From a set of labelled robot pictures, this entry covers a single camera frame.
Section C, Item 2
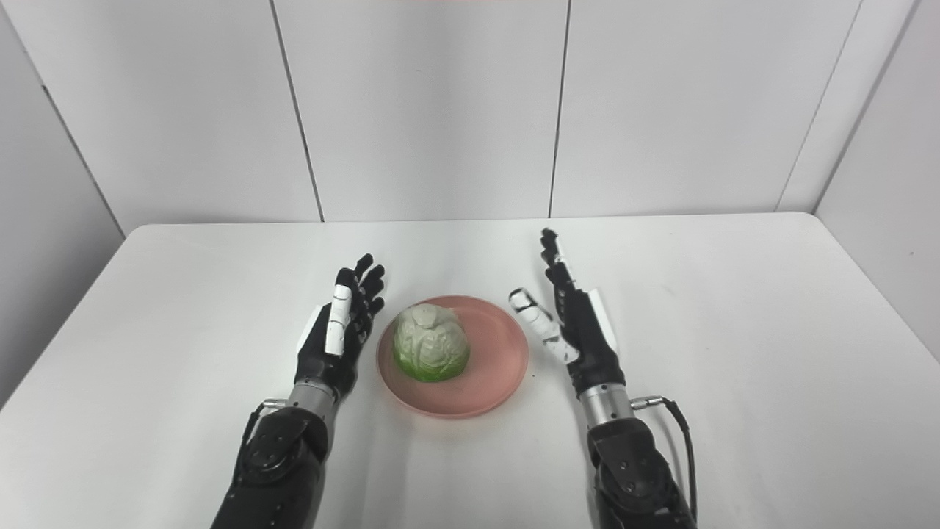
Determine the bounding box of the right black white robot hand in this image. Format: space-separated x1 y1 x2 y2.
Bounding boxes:
510 228 627 397

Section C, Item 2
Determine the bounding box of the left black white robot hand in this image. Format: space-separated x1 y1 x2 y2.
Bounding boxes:
294 254 387 401

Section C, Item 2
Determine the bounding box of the green white cabbage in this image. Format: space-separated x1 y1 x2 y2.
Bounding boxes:
391 303 471 384

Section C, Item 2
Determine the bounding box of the pink round plate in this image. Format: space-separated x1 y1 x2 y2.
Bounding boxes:
376 295 530 420

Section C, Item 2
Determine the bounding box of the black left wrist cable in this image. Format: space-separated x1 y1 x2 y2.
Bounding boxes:
239 399 289 464

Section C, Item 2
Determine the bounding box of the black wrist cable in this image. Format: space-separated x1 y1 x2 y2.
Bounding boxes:
630 395 698 519
239 399 289 464

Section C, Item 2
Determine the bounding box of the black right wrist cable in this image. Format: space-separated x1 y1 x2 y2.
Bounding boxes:
630 395 698 519

